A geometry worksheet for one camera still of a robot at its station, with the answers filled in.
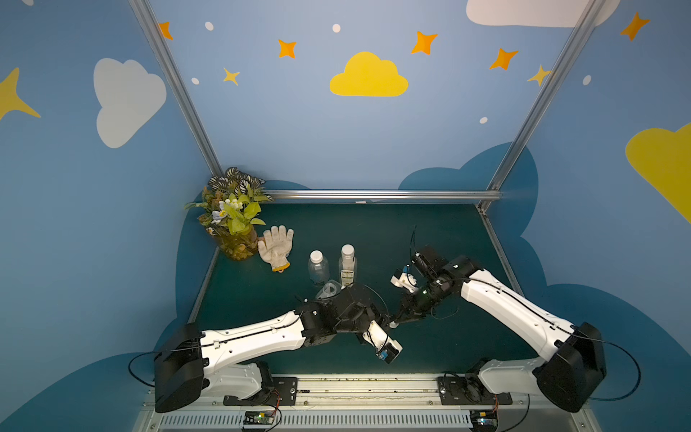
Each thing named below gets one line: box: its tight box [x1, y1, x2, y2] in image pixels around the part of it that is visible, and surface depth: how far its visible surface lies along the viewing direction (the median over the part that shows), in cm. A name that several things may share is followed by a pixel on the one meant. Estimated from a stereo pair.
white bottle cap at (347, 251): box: [341, 243, 355, 259], surface depth 84 cm
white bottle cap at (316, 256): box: [309, 250, 324, 264], surface depth 87 cm
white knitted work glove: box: [257, 225, 295, 273], surface depth 107 cm
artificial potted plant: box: [183, 166, 275, 262], surface depth 97 cm
